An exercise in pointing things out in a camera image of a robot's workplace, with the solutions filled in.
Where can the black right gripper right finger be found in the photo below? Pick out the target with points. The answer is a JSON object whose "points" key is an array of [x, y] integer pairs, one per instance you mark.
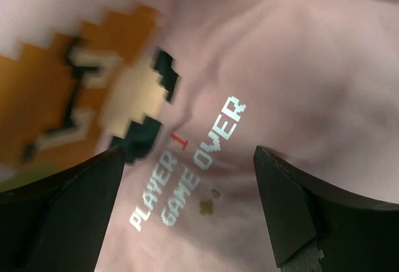
{"points": [[316, 226]]}

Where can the pink pixel-print t-shirt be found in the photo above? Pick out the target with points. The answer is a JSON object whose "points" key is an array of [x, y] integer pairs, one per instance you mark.
{"points": [[188, 89]]}

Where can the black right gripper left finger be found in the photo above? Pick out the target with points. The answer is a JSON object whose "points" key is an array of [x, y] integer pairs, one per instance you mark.
{"points": [[58, 223]]}

